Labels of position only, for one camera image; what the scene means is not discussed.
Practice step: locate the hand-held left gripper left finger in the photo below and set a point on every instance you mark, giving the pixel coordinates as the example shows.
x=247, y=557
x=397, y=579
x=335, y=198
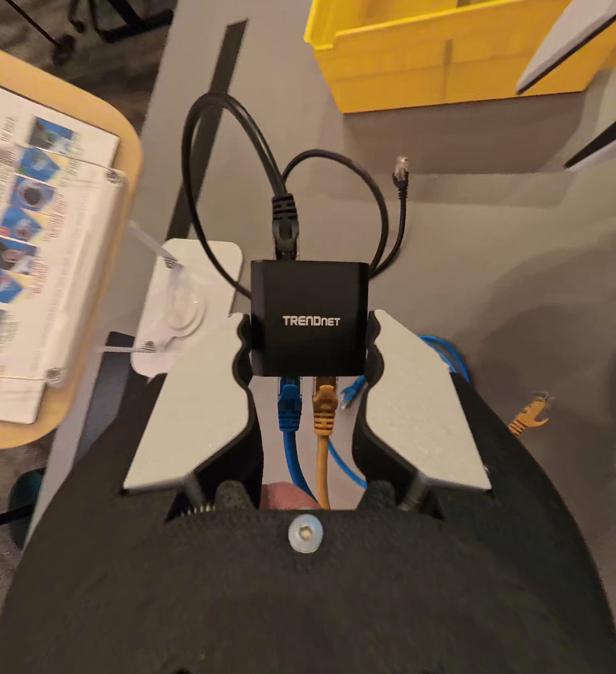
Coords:
x=197, y=410

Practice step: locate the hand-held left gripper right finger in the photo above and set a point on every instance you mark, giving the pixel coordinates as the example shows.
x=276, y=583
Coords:
x=424, y=416

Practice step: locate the black ethernet splitter box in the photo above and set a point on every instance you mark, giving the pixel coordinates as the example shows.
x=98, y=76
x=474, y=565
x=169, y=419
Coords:
x=308, y=300

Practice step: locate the yellow plastic bin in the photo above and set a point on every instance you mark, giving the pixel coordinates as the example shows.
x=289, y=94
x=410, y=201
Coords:
x=392, y=68

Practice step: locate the person's left hand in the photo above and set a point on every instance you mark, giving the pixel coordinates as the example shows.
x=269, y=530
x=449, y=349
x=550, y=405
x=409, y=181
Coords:
x=287, y=497

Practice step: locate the instruction sheet stand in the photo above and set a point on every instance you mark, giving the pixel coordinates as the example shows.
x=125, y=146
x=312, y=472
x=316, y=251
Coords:
x=192, y=274

